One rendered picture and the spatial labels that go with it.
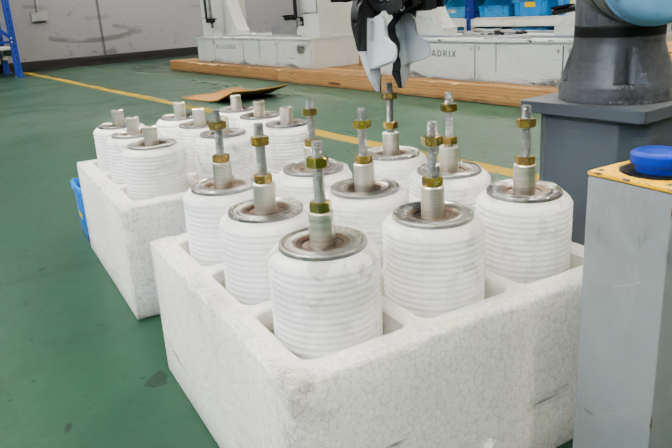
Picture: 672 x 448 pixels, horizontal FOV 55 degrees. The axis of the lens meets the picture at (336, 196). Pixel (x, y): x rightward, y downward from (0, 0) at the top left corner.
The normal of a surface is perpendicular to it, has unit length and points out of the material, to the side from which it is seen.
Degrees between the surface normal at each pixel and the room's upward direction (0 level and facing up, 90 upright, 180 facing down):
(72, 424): 0
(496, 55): 90
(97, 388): 0
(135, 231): 90
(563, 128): 90
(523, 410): 90
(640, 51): 72
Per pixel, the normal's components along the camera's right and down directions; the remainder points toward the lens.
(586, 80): -0.78, -0.08
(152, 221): 0.50, 0.22
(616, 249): -0.86, 0.19
